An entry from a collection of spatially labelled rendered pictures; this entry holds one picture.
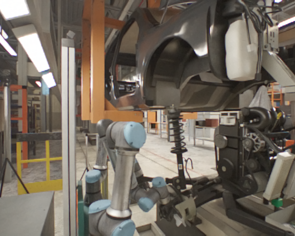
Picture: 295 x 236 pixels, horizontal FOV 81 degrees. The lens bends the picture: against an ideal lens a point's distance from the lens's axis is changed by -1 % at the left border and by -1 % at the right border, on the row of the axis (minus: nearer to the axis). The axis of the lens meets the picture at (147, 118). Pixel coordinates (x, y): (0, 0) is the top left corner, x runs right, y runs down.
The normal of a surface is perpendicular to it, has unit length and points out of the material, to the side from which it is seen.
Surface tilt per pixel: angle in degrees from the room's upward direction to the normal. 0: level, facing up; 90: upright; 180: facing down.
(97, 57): 90
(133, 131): 82
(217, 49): 88
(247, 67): 90
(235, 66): 99
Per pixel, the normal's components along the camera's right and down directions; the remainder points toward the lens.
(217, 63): 0.42, 0.04
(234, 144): -0.91, 0.00
